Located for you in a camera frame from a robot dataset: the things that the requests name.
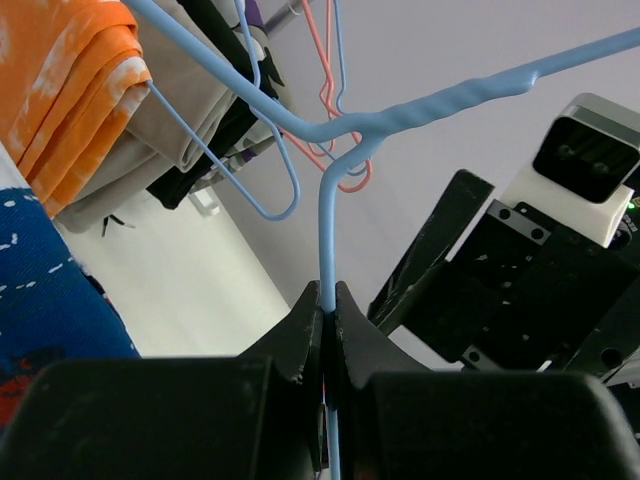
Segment pink wire hanger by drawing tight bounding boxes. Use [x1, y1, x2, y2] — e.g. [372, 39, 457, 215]
[281, 1, 362, 173]

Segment blue patterned trousers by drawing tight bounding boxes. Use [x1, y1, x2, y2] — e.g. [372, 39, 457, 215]
[0, 139, 142, 441]

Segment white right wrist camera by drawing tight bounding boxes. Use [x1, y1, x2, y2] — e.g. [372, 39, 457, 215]
[500, 93, 639, 247]

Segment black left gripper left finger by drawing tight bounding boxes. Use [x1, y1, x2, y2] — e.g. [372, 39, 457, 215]
[1, 282, 322, 479]

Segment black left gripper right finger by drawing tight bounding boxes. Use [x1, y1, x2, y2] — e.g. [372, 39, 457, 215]
[331, 282, 639, 479]

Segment orange white trousers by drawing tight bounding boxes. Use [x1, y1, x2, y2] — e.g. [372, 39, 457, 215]
[1, 1, 151, 216]

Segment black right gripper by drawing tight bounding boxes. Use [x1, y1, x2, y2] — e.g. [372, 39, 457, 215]
[367, 169, 639, 380]

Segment light blue wire hanger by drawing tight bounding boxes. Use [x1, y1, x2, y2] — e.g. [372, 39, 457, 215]
[122, 0, 640, 480]

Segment black trousers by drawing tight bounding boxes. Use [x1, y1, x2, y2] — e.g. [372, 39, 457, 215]
[102, 0, 281, 239]

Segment beige grey trousers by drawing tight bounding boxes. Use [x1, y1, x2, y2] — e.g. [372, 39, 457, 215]
[56, 16, 239, 233]

